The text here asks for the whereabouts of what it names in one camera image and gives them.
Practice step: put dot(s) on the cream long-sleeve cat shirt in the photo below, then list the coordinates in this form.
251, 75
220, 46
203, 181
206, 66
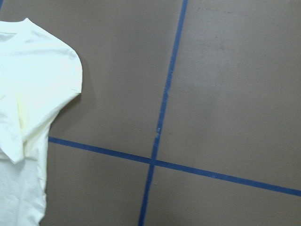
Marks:
39, 76

